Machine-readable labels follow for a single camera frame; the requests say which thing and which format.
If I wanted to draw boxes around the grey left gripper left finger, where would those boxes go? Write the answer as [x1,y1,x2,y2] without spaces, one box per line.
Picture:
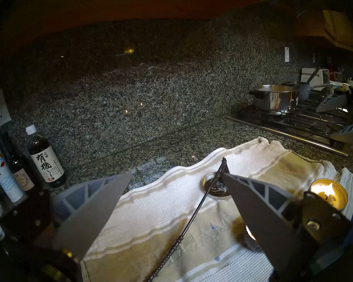
[51,173,133,262]

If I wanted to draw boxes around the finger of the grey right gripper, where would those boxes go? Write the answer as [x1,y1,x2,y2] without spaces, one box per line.
[330,122,353,144]
[316,93,349,113]

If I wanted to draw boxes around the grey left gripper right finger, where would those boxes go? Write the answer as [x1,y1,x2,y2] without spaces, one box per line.
[222,173,315,282]

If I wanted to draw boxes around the black metal candle snuffer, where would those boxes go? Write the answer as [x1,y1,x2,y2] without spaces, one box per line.
[147,157,230,282]

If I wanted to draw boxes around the small patterned candle cup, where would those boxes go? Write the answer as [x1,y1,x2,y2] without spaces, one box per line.
[243,224,264,252]

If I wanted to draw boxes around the round tin candle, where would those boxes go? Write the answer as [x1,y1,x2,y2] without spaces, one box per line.
[309,179,348,212]

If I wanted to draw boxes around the steel gas stove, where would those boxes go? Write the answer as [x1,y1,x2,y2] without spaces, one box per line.
[225,90,353,157]

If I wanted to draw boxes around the small round metal dish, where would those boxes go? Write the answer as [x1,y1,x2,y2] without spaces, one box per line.
[202,172,233,200]

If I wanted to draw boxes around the stainless steel pot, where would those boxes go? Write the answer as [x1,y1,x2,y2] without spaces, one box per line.
[249,85,300,114]

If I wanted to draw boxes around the white beige striped towel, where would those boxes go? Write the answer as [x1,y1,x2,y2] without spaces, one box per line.
[81,137,353,282]

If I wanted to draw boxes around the soy sauce bottle white label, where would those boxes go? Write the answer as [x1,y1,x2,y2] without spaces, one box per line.
[26,125,67,188]

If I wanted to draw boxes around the dark glass bottle beige label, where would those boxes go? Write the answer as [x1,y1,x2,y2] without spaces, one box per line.
[3,132,36,194]

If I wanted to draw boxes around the white blue salt canister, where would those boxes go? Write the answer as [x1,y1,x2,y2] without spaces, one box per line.
[0,139,26,203]

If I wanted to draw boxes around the dark saucepan with handle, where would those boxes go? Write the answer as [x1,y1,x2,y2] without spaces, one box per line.
[282,67,339,101]

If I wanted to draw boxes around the wooden corner wall cabinet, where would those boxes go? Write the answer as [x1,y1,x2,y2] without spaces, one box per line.
[294,10,353,56]

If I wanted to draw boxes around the white double wall outlet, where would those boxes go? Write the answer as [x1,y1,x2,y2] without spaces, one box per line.
[0,89,12,128]

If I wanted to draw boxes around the wooden wall cabinets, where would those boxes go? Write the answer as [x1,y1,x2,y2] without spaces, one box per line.
[0,0,269,70]

